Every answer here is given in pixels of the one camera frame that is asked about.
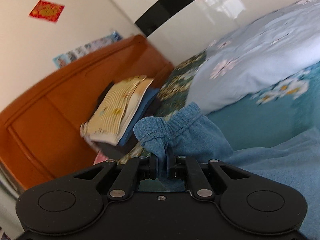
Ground light blue fleece trousers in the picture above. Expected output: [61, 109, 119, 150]
[133, 103, 319, 239]

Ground dark brown folded garment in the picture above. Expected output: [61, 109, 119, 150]
[96, 81, 161, 159]

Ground pink patterned cloth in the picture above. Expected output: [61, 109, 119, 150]
[93, 150, 109, 165]

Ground yellow striped folded garment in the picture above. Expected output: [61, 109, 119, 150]
[80, 76, 153, 146]

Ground dark blue folded garment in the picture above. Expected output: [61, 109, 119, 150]
[117, 88, 162, 146]

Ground orange wooden headboard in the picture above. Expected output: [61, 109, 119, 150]
[1, 35, 174, 192]

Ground teal floral bed sheet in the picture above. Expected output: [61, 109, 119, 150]
[155, 52, 319, 151]

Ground white glossy wardrobe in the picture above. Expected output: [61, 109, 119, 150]
[111, 0, 298, 64]

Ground pale blue floral quilt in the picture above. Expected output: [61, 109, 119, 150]
[185, 0, 319, 114]

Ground row of photos on wall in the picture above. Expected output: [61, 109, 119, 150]
[53, 31, 123, 69]

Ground red paper wall decoration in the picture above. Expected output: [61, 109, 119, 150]
[29, 0, 65, 23]

